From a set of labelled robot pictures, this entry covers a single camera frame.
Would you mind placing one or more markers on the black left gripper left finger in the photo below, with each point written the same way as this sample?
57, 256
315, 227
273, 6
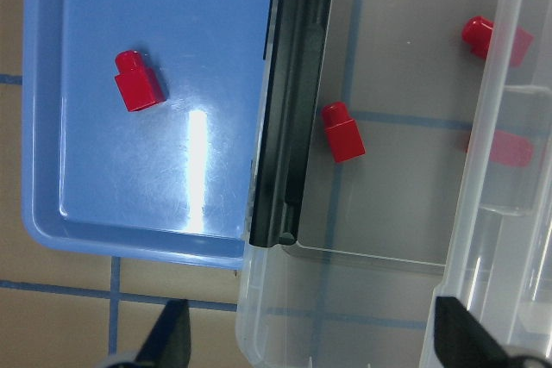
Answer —
169, 341

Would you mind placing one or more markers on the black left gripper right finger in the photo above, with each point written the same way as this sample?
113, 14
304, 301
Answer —
460, 340

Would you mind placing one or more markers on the red block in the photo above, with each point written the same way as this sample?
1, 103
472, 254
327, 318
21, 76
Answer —
342, 133
510, 149
138, 84
477, 33

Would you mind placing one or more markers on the blue plastic tray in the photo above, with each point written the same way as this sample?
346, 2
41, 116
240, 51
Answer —
167, 183

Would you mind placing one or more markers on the clear plastic storage box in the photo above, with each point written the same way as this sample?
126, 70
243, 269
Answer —
356, 289

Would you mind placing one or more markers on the black box latch handle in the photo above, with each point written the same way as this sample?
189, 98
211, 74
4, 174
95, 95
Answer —
295, 45

